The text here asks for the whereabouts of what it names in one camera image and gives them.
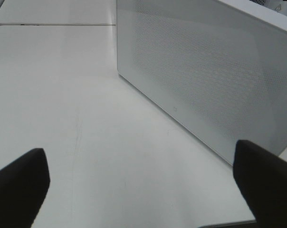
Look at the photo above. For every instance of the white microwave door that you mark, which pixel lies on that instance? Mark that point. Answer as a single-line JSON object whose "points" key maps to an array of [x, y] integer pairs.
{"points": [[219, 72]]}

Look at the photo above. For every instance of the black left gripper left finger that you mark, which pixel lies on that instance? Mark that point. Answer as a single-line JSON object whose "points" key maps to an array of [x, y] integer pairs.
{"points": [[24, 184]]}

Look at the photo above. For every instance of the white microwave oven body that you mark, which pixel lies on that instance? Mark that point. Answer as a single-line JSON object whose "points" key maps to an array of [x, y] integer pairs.
{"points": [[272, 12]]}

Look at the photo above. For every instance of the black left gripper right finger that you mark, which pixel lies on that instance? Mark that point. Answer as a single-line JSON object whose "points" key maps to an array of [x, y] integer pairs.
{"points": [[262, 180]]}

